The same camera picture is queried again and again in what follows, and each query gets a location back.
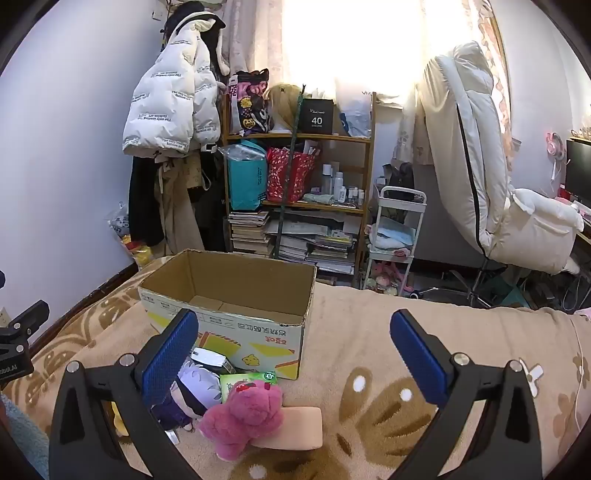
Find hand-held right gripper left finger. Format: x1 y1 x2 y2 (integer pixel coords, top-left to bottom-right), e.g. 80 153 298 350
48 308 204 480

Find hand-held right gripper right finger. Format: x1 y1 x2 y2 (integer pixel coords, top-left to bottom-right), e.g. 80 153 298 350
390 309 543 480

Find black soft packet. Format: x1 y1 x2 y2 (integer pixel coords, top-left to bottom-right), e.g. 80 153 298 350
189 348 237 374

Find purple white plush doll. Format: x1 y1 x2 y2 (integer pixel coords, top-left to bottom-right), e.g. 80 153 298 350
150 357 222 444

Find yellow plush toy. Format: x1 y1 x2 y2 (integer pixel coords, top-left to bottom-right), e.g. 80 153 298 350
111 401 132 437

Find printed cardboard box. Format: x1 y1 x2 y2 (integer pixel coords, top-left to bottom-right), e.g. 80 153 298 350
137 249 317 381

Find green tissue pack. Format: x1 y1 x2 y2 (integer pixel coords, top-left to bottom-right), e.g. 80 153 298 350
220 370 279 402

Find pink plush bear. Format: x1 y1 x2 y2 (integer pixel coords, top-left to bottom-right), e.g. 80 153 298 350
198 379 286 461

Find pink roll plush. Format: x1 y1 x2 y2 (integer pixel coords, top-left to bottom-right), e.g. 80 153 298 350
252 406 324 450

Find beige butterfly blanket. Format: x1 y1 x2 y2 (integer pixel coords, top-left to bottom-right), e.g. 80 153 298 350
14 256 591 480

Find person's blue fleece clothing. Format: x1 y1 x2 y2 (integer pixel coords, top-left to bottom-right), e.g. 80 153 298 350
0 392 49 480

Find pink plush toys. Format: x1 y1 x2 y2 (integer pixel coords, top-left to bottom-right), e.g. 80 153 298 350
365 261 411 296

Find plastic bag of toys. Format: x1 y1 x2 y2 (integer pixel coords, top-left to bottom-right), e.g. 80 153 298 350
108 203 155 268

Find blue white cloth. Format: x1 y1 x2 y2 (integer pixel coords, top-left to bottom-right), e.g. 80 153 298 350
369 217 414 247

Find beige hanging coat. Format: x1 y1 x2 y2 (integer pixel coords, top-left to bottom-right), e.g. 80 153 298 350
154 157 206 257

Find stack of books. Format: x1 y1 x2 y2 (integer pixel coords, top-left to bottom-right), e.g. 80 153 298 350
228 210 273 257

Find white utility cart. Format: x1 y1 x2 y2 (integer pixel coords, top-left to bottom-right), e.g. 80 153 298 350
362 186 428 296

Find pile of magazines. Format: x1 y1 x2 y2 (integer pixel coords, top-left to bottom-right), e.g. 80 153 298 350
277 217 356 275

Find black tote bag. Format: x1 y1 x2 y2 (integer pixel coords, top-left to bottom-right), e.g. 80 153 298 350
198 148 230 252

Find black hanging coat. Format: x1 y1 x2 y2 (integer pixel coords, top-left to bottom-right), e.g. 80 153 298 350
128 154 166 247

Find beige canvas bag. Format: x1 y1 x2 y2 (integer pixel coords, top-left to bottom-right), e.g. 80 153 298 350
185 159 205 191

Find teal paper bag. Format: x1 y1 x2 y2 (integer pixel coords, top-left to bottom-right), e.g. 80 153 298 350
225 145 269 212

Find group of toiletry bottles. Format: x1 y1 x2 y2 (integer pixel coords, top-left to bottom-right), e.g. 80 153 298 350
321 164 365 206

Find clear plastic bag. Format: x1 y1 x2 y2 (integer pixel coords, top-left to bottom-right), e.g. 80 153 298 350
221 142 266 160

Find red gift bag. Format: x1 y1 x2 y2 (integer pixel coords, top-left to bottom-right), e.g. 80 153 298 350
265 147 319 204

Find green pole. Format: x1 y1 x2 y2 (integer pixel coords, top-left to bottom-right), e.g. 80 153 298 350
272 83 308 259

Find cream office chair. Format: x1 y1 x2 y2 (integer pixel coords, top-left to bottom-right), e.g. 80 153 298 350
418 41 585 308

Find wooden shelf rack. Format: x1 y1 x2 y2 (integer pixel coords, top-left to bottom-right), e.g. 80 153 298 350
221 90 377 289

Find black monitor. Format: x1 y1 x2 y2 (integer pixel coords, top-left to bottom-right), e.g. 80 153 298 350
566 138 591 208

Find white plastic bag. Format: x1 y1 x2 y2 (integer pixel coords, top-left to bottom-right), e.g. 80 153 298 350
339 90 374 139

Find pink desk fan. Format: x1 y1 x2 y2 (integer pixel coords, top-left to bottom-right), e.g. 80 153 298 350
545 131 571 195

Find black cardboard box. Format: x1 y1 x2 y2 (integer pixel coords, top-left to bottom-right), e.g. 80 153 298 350
298 98 334 136

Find black pink patterned bag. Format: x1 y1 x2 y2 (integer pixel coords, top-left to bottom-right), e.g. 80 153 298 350
228 69 273 137

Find white puffer jacket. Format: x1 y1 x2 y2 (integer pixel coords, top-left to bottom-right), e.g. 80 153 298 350
122 14 222 158

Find blonde wig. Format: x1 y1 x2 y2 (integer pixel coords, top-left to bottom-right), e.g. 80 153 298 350
265 83 301 134

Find floral sheer curtain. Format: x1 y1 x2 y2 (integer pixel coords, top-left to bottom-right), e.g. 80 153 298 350
462 0 522 171
222 0 289 93

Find black fuzzy hat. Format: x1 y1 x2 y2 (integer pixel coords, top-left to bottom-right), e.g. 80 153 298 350
164 0 227 38

